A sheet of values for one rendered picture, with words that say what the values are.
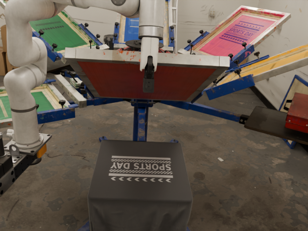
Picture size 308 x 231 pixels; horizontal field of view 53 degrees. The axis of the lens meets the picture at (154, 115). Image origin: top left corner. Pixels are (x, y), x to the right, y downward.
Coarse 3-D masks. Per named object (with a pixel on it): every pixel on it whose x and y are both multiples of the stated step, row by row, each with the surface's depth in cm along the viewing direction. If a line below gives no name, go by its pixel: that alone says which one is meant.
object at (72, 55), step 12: (72, 48) 107; (72, 60) 110; (84, 60) 109; (96, 60) 108; (108, 60) 108; (120, 60) 108; (132, 60) 108; (168, 60) 108; (180, 60) 109; (192, 60) 109; (204, 60) 109; (216, 60) 110; (228, 60) 110; (84, 72) 126; (216, 72) 118; (204, 84) 139; (96, 96) 182; (192, 96) 170
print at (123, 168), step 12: (120, 156) 157; (132, 156) 158; (144, 156) 158; (120, 168) 148; (132, 168) 148; (144, 168) 149; (156, 168) 150; (168, 168) 150; (108, 180) 139; (120, 180) 139; (132, 180) 140; (144, 180) 140; (156, 180) 141; (168, 180) 142
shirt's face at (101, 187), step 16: (112, 144) 167; (128, 144) 168; (144, 144) 169; (160, 144) 170; (176, 144) 171; (176, 160) 157; (96, 176) 141; (176, 176) 145; (96, 192) 131; (112, 192) 131; (128, 192) 132; (144, 192) 133; (160, 192) 133; (176, 192) 134
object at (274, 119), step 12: (192, 108) 233; (204, 108) 229; (216, 108) 228; (264, 108) 228; (240, 120) 218; (252, 120) 207; (264, 120) 209; (276, 120) 210; (264, 132) 194; (276, 132) 193; (288, 132) 194; (300, 132) 195
